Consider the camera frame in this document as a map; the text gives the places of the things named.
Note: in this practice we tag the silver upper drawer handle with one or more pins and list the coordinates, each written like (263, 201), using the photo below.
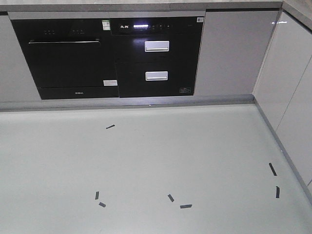
(157, 46)

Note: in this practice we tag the grey cabinet door panel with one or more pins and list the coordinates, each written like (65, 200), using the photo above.
(232, 48)

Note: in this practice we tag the silver drawer handle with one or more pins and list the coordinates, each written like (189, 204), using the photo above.
(156, 76)
(157, 46)

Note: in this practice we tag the silver lower drawer handle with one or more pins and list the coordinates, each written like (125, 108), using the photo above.
(156, 76)

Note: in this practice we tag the grey right side cabinet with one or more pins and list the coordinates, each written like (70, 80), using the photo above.
(284, 91)

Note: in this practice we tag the black drawer sterilizer cabinet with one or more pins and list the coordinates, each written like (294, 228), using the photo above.
(131, 60)

